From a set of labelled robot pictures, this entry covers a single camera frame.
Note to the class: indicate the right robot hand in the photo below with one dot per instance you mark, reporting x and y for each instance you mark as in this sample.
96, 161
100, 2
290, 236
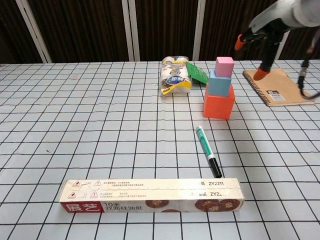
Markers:
272, 20

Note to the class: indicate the pink small block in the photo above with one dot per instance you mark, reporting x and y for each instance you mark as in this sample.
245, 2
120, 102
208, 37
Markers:
223, 66

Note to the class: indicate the blue small cube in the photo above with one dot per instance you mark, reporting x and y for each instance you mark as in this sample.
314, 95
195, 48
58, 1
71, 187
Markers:
218, 85

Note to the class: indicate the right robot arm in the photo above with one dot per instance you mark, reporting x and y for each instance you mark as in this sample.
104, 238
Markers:
307, 12

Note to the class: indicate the orange cube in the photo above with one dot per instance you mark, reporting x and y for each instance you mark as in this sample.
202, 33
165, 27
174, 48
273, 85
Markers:
217, 106

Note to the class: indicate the brown spiral notebook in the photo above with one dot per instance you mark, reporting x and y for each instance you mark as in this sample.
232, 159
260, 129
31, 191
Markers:
282, 86

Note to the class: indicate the green card packet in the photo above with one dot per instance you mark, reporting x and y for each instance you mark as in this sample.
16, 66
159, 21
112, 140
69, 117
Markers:
197, 73

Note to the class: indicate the green marker pen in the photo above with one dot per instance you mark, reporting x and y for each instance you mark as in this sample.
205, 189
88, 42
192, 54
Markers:
207, 150

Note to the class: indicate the checkered tablecloth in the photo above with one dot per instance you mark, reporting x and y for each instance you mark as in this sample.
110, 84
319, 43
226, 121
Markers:
87, 125

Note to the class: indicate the baking paper box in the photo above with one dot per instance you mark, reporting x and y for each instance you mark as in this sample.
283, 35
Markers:
150, 195

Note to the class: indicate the white metal frame post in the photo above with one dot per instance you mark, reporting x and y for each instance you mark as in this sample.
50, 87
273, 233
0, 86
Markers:
200, 27
281, 47
33, 32
131, 30

